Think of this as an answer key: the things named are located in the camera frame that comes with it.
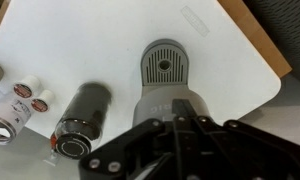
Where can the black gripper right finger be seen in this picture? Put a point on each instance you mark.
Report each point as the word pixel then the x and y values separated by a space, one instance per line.
pixel 243 150

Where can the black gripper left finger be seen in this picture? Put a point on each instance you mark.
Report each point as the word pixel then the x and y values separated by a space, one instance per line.
pixel 133 153

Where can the brown cardboard box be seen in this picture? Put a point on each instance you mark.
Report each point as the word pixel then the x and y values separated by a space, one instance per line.
pixel 256 36

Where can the grey pod coffee maker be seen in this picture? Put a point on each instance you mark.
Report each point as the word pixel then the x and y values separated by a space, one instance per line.
pixel 165 93

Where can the glass jar with metal lid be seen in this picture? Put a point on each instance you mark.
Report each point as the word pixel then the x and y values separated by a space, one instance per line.
pixel 6 120

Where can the dark cylindrical tumbler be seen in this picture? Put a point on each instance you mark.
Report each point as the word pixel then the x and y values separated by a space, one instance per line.
pixel 85 116

